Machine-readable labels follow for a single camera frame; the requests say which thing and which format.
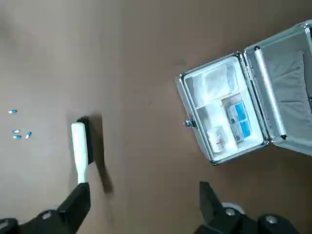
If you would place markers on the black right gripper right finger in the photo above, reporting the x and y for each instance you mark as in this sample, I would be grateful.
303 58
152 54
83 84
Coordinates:
219 219

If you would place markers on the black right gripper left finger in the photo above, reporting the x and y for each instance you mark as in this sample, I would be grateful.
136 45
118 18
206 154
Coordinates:
68 214

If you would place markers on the white brush with black bristles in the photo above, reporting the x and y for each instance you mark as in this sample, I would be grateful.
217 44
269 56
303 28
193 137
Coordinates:
79 143

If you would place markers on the white medicine bottle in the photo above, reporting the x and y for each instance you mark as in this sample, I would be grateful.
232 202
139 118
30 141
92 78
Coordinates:
219 141

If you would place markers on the blue white medicine box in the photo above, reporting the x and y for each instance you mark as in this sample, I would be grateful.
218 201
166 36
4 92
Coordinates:
240 122

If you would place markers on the open aluminium case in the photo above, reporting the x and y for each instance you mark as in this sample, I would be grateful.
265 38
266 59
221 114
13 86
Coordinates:
280 97

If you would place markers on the clear plastic packet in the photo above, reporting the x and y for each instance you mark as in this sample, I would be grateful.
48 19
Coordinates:
217 81

